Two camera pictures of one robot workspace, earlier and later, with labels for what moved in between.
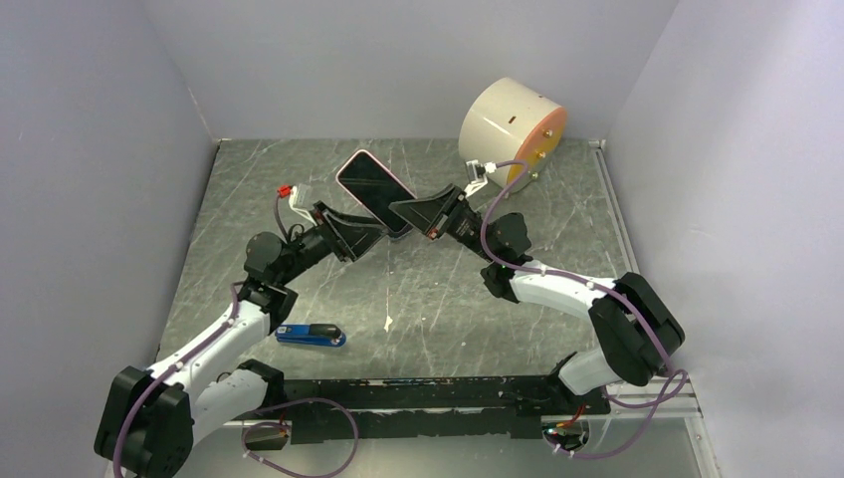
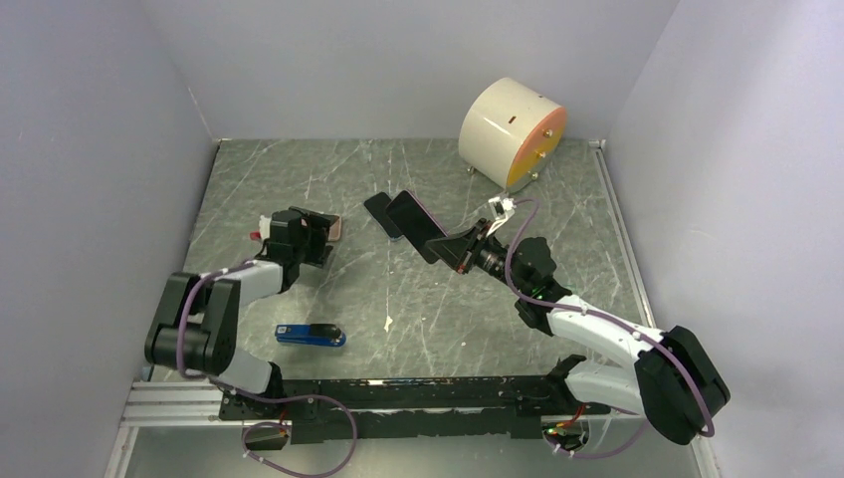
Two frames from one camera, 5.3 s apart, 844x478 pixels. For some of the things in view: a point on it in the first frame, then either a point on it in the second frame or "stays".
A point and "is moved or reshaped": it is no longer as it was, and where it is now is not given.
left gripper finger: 356,233 to 324,218
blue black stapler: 317,335 stays
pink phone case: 342,170 is moved or reshaped
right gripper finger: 428,211 to 454,249
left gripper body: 324,228 to 314,233
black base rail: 504,407 stays
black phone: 375,188 is moved or reshaped
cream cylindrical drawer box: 511,120 stays
